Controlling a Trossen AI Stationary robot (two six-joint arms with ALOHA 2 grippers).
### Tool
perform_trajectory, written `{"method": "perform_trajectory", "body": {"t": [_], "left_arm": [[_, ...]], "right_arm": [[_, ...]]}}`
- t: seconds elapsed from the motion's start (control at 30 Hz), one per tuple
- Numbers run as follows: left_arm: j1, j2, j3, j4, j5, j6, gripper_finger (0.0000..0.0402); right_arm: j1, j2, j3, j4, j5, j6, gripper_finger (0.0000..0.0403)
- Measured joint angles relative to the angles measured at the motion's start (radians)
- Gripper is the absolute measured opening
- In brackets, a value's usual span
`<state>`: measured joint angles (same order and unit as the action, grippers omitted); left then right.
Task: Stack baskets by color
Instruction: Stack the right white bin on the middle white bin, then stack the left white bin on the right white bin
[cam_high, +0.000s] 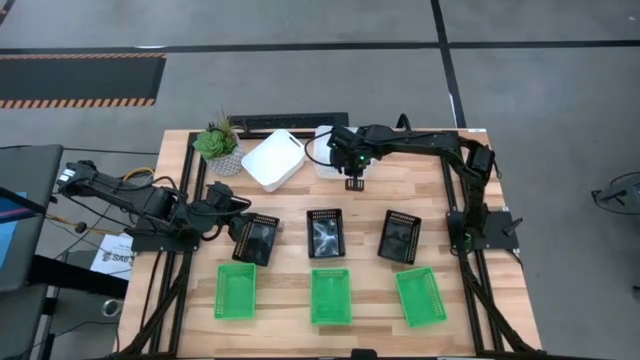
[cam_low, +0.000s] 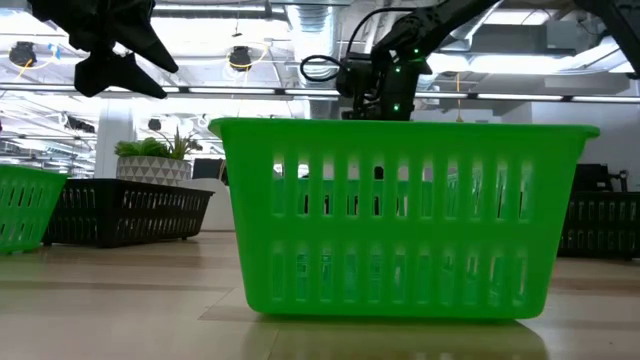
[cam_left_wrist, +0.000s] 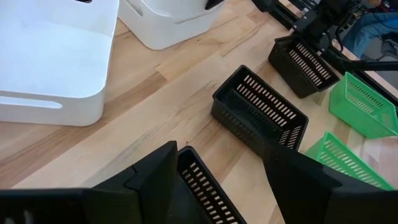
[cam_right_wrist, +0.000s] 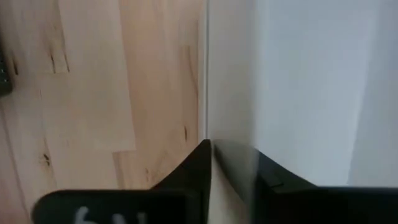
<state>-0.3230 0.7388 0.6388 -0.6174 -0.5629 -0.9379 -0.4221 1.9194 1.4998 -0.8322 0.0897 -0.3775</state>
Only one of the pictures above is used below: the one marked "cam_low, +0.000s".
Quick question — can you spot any long ceiling light bar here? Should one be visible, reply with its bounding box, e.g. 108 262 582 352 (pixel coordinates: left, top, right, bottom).
414 91 640 105
0 83 296 97

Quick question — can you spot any green slotted plastic basket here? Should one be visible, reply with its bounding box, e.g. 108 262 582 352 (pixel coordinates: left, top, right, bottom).
208 117 601 321
0 163 70 255

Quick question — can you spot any succulent in triangle-patterned pot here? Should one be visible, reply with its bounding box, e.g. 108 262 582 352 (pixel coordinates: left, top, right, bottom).
113 127 194 187

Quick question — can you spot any black slotted plastic basket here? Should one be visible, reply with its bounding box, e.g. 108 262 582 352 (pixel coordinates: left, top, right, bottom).
42 178 216 250
557 191 640 260

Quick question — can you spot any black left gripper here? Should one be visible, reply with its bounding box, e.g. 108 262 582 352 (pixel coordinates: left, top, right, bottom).
27 0 180 100

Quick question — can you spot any white plastic basket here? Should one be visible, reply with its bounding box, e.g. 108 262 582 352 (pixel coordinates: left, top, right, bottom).
182 178 231 232

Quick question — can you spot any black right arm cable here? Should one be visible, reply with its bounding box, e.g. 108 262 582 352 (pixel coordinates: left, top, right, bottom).
298 5 419 84

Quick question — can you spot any silver spiral ceiling duct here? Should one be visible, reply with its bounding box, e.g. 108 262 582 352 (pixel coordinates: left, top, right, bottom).
284 0 354 119

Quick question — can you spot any black ceiling device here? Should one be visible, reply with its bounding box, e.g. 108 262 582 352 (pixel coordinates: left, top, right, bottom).
228 45 254 71
8 41 37 68

